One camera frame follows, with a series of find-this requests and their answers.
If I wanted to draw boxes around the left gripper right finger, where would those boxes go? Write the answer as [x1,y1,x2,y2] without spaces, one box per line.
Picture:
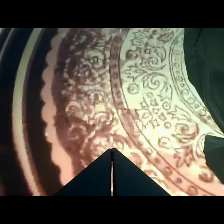
[112,148,171,197]

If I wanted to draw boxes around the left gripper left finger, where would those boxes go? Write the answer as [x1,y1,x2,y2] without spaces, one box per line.
[54,148,113,197]

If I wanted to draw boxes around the brown trousers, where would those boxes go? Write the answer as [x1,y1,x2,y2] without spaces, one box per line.
[183,28,224,185]

